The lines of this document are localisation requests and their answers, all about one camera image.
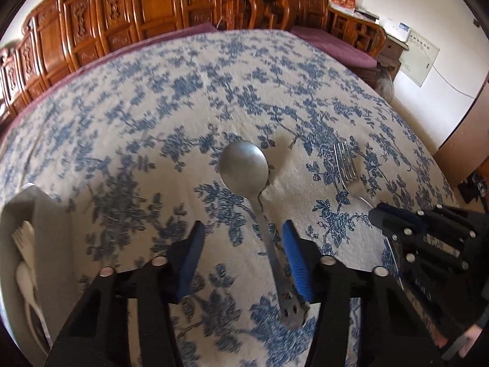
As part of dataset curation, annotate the small white plastic spoon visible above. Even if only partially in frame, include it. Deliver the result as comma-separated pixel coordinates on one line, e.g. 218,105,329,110
15,262,53,348

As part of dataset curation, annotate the white wall chart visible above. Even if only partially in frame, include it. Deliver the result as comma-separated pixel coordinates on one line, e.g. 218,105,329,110
397,38,441,88

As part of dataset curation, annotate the metal fork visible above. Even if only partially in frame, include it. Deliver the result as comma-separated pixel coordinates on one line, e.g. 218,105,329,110
333,141,384,215

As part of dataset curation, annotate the white paper box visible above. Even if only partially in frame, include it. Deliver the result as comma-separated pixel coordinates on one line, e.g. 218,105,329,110
383,18,412,43

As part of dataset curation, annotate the brown wooden door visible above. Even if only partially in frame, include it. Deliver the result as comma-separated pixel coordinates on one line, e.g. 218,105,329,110
433,80,489,207

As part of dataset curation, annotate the carved wooden bench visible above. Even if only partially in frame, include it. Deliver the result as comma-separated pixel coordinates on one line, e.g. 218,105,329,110
95,0,220,52

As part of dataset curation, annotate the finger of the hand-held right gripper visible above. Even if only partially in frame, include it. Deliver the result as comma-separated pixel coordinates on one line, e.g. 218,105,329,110
378,203,479,240
369,213,469,273

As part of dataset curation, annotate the metal spoon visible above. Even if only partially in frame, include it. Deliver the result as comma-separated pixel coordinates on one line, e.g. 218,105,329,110
218,141,311,330

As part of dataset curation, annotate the steel utensil holder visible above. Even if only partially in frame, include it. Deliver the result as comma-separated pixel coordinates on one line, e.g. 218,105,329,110
0,183,74,352

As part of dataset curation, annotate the wooden armchair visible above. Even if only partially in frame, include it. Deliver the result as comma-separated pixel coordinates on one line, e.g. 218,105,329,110
214,0,293,31

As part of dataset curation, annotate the blue floral cloth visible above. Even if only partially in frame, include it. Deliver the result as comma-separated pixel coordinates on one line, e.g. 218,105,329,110
0,28,459,367

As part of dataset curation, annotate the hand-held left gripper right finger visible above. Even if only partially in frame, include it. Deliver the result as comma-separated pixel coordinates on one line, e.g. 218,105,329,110
281,220,440,367

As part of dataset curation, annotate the grey fluffy object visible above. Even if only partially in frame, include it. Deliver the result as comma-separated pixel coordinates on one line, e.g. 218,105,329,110
374,65,396,102

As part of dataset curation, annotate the wooden cabinet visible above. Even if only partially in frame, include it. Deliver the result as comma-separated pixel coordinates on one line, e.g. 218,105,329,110
376,34,409,81

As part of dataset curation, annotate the thin wall cable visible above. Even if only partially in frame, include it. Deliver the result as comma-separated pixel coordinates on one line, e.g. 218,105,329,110
431,64,480,99

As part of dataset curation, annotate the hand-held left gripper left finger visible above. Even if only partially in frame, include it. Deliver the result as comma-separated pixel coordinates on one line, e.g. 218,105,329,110
44,220,207,367

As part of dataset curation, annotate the white plastic fork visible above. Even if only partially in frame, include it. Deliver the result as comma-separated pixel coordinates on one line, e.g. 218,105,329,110
11,220,39,272

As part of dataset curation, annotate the purple bench cushion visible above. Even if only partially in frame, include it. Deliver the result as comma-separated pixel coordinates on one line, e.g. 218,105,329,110
290,26,379,70

